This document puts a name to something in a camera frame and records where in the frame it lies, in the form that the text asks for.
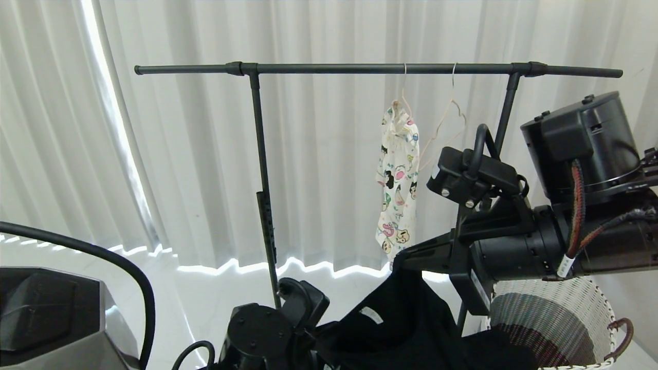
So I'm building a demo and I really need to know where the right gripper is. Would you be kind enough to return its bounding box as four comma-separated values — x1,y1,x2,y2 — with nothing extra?
450,206,572,317

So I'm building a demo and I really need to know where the cream printed garment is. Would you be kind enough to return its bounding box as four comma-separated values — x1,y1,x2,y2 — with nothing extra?
375,100,421,271

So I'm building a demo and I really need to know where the black garment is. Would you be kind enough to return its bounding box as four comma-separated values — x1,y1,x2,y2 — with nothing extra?
313,264,541,370

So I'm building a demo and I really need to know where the pink clothes hanger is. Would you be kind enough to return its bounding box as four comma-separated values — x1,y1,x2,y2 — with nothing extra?
417,62,468,173
399,63,414,122

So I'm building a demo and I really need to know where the white laundry basket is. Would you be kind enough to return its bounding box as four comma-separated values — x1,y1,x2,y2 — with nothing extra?
485,276,634,370

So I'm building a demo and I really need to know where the black clothes rack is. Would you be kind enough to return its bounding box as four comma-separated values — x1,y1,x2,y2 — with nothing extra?
134,61,624,337

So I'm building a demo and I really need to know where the white curtain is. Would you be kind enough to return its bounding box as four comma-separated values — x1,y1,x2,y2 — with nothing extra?
0,0,658,279

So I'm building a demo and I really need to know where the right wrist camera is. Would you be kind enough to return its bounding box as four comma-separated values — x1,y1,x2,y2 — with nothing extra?
426,146,531,242

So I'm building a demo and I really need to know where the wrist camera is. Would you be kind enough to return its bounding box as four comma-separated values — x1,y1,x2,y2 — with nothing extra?
426,146,531,242
278,277,331,336

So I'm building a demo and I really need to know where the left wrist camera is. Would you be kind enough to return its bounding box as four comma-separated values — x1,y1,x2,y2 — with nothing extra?
278,277,331,336

